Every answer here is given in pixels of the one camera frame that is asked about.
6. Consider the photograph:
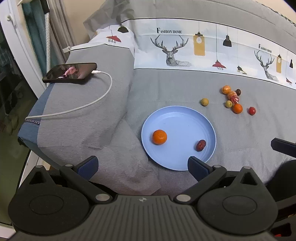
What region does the blue round plate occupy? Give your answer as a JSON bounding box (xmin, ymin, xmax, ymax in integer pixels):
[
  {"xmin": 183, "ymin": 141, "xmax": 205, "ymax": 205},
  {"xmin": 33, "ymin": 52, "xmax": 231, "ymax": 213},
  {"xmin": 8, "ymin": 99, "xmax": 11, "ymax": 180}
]
[{"xmin": 141, "ymin": 106, "xmax": 217, "ymax": 171}]

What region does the yellow-green small fruit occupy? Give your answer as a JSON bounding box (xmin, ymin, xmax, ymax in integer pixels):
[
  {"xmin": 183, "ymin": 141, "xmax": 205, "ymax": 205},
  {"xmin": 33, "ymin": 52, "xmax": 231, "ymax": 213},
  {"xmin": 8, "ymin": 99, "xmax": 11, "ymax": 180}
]
[{"xmin": 225, "ymin": 100, "xmax": 233, "ymax": 108}]

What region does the orange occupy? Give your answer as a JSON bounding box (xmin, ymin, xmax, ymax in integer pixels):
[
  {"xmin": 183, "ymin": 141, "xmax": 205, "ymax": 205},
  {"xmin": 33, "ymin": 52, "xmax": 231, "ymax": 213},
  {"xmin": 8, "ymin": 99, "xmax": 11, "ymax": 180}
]
[
  {"xmin": 227, "ymin": 90, "xmax": 238, "ymax": 100},
  {"xmin": 221, "ymin": 85, "xmax": 232, "ymax": 95}
]

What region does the dried red jujube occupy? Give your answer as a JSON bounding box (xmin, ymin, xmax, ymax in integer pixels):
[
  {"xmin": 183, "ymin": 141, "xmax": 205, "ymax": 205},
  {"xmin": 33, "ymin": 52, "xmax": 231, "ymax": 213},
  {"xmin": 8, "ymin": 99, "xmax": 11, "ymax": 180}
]
[{"xmin": 196, "ymin": 140, "xmax": 206, "ymax": 152}]

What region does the bare orange mandarin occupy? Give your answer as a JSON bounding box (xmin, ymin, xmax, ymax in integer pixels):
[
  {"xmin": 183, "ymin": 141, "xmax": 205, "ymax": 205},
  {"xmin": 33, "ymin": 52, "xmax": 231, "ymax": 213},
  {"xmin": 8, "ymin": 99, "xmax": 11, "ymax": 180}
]
[{"xmin": 233, "ymin": 103, "xmax": 243, "ymax": 114}]

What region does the dark jujube far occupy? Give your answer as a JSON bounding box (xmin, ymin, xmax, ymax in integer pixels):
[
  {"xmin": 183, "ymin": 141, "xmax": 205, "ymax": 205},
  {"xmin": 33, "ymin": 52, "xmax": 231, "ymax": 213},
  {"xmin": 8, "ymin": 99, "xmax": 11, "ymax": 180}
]
[{"xmin": 235, "ymin": 89, "xmax": 241, "ymax": 96}]

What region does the black smartphone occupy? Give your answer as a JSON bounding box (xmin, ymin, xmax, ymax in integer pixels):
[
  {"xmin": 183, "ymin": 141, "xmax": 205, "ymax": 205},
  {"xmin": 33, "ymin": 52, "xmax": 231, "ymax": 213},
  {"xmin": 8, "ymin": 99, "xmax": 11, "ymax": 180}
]
[{"xmin": 42, "ymin": 63, "xmax": 97, "ymax": 84}]

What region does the white charging cable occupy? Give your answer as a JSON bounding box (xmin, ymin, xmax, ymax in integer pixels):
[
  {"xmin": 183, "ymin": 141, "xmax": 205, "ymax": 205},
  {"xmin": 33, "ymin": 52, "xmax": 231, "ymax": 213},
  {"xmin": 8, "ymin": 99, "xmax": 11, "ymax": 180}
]
[{"xmin": 24, "ymin": 70, "xmax": 113, "ymax": 124}]

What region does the white window frame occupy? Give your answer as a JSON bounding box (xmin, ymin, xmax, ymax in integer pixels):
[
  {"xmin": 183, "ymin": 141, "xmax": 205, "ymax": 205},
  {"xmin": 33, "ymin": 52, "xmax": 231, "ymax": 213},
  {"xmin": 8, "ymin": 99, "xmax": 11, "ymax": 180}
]
[{"xmin": 1, "ymin": 1, "xmax": 46, "ymax": 97}]

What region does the yellow small fruit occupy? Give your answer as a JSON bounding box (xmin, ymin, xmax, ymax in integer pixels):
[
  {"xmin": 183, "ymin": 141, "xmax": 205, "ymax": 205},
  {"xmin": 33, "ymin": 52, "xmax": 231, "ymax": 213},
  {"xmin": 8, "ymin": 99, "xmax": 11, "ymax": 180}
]
[{"xmin": 201, "ymin": 98, "xmax": 209, "ymax": 106}]

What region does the red tomato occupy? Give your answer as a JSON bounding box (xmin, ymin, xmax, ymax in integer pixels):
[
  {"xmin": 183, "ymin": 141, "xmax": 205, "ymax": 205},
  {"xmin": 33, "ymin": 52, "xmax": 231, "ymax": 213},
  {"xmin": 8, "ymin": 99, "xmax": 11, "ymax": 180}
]
[{"xmin": 248, "ymin": 106, "xmax": 256, "ymax": 115}]

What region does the grey curtain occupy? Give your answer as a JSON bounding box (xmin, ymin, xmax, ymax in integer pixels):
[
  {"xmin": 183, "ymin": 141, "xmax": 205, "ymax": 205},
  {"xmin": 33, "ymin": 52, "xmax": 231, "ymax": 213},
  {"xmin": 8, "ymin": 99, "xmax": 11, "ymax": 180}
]
[{"xmin": 21, "ymin": 1, "xmax": 74, "ymax": 75}]

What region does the red fruit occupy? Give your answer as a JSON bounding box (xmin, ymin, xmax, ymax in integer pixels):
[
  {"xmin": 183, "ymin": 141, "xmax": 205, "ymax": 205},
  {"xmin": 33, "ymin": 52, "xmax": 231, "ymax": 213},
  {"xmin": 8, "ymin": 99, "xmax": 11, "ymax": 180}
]
[{"xmin": 230, "ymin": 95, "xmax": 239, "ymax": 105}]

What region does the printed deer sofa cover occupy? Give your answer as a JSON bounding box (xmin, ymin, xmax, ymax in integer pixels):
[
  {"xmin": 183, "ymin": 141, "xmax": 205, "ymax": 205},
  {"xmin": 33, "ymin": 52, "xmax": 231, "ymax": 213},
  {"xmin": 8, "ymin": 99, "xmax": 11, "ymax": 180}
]
[{"xmin": 18, "ymin": 1, "xmax": 295, "ymax": 195}]

